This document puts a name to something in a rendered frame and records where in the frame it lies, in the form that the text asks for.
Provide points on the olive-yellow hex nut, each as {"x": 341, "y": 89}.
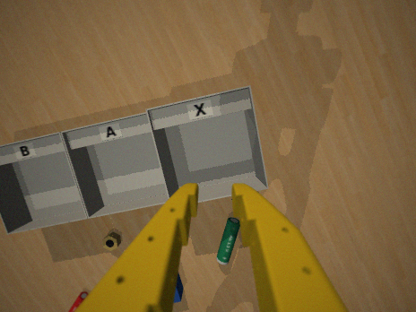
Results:
{"x": 111, "y": 241}

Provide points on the blue battery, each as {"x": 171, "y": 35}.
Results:
{"x": 179, "y": 290}

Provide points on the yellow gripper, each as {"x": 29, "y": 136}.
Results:
{"x": 287, "y": 274}

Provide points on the green battery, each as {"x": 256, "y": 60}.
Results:
{"x": 228, "y": 240}

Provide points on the red battery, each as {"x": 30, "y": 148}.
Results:
{"x": 78, "y": 301}

